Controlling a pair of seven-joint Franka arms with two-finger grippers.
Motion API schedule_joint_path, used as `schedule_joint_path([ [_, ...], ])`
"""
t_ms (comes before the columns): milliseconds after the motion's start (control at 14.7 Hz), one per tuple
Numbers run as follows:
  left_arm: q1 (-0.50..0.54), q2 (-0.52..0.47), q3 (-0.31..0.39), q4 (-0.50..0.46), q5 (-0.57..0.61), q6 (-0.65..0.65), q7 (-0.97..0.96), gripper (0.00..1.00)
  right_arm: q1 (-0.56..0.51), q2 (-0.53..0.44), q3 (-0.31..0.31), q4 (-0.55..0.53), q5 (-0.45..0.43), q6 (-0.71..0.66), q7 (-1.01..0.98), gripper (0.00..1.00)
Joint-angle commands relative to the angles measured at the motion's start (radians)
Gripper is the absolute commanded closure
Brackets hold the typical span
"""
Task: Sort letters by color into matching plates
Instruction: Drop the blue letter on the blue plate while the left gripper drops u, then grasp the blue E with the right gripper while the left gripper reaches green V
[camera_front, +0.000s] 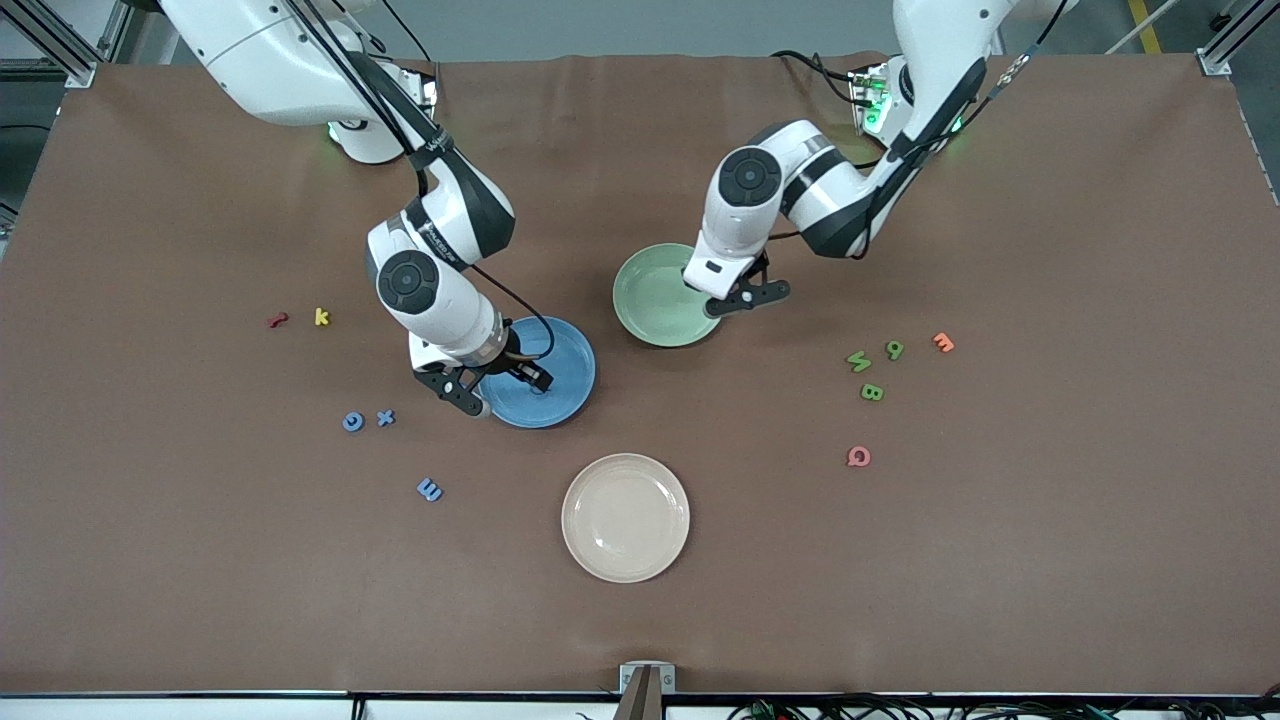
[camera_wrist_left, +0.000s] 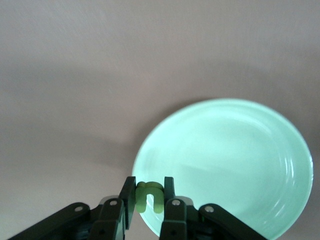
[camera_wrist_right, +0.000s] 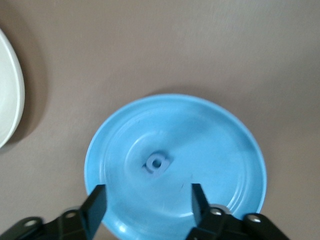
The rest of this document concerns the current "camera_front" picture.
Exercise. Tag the beige plate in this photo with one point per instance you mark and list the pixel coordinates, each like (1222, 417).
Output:
(626, 518)

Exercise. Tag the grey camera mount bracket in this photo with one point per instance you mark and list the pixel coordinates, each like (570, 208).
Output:
(647, 678)

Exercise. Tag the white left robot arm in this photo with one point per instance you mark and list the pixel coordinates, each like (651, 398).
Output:
(745, 215)

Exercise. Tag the brown table cover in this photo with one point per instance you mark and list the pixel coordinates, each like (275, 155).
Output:
(900, 560)

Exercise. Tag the orange letter E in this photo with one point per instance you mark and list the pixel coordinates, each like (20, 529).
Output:
(942, 343)

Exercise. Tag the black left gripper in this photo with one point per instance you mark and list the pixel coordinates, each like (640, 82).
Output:
(759, 265)

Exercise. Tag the green letter B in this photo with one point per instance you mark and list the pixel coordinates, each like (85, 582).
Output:
(872, 392)

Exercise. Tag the blue letter E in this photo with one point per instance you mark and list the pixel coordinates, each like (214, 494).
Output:
(429, 490)

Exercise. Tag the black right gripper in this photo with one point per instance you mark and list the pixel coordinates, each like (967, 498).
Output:
(516, 361)

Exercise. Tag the blue plate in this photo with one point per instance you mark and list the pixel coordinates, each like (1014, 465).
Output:
(560, 400)

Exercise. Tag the pink letter Q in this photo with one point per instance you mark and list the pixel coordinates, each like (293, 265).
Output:
(852, 457)

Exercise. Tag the aluminium frame profile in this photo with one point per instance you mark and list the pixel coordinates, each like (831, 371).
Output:
(1215, 60)
(75, 65)

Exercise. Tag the green plate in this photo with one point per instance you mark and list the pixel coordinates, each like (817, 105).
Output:
(650, 305)

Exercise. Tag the green number 9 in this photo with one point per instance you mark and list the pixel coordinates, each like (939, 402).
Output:
(894, 349)

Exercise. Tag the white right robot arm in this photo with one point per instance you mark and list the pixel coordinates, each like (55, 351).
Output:
(260, 60)

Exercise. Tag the white table edge rail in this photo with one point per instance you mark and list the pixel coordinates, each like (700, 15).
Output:
(150, 708)

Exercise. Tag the blue letter G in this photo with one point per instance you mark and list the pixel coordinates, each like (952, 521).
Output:
(346, 421)

